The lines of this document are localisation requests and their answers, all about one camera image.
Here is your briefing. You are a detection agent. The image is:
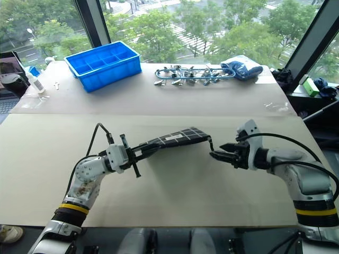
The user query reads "grey metal rod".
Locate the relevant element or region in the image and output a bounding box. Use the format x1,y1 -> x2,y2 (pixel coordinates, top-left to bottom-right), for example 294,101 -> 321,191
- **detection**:
302,100 -> 339,123

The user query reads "blue crumpled cloth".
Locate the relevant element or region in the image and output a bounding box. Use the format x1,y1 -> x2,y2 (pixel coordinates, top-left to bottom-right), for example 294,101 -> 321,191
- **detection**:
313,77 -> 338,99

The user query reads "black white grid pencil case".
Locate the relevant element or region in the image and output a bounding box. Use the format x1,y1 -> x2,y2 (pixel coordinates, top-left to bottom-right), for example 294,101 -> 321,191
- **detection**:
137,126 -> 217,160

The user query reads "blue clip hanger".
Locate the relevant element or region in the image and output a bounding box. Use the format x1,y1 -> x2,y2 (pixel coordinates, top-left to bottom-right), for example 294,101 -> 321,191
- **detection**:
154,64 -> 237,87

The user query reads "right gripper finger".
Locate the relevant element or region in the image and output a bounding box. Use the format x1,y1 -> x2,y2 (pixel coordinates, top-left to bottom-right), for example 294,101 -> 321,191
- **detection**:
219,142 -> 239,153
209,150 -> 237,164

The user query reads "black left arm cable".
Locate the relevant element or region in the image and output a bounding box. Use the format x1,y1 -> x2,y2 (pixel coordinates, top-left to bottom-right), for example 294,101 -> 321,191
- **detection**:
67,122 -> 115,192

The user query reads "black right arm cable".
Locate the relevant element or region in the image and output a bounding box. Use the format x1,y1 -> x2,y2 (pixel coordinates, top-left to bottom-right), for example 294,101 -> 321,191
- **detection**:
245,133 -> 339,203

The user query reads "blue plastic divided bin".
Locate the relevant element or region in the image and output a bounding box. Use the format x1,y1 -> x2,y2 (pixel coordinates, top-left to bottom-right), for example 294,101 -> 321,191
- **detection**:
64,41 -> 142,94

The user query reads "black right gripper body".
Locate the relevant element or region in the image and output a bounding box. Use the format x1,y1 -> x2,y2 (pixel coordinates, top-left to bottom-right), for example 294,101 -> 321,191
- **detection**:
229,132 -> 252,170

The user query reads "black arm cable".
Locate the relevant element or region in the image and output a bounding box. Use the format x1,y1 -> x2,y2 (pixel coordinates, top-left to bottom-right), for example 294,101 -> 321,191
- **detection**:
67,122 -> 115,192
245,133 -> 339,203

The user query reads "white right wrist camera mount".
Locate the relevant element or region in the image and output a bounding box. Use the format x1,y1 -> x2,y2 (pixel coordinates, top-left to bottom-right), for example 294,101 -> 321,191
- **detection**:
236,119 -> 266,170

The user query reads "white squeeze bottle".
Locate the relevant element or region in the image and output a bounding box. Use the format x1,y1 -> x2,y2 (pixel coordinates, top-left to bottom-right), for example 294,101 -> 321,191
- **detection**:
24,69 -> 47,94

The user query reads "dark crumpled cloth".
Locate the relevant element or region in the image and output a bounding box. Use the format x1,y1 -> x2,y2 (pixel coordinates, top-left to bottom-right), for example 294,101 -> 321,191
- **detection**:
271,68 -> 295,91

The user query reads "dark window frame post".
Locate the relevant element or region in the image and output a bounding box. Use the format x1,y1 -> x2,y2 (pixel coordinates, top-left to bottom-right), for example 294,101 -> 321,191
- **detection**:
73,0 -> 112,49
284,0 -> 339,93

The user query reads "clear crumpled plastic film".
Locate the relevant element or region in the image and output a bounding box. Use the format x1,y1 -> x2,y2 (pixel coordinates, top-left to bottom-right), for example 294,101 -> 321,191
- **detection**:
263,101 -> 291,115
20,95 -> 51,110

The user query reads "white sneaker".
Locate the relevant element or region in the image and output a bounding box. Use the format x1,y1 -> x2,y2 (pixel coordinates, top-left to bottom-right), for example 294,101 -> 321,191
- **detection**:
0,224 -> 24,244

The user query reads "dark laptop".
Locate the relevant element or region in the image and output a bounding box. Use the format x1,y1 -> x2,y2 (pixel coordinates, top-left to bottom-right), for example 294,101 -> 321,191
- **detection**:
0,51 -> 25,116

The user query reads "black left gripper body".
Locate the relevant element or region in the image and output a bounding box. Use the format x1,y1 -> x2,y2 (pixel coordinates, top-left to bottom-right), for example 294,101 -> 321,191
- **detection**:
119,134 -> 142,179

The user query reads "green box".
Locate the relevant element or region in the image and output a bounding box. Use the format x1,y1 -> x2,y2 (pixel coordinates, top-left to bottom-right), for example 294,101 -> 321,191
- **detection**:
302,74 -> 320,97

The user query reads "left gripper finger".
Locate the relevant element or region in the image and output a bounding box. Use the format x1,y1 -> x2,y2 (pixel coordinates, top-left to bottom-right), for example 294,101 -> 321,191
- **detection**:
130,148 -> 161,163
128,143 -> 160,156

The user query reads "grey rounded shape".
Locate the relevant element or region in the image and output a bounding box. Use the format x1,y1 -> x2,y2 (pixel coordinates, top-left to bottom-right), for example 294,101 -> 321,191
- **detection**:
120,228 -> 157,254
190,228 -> 217,254

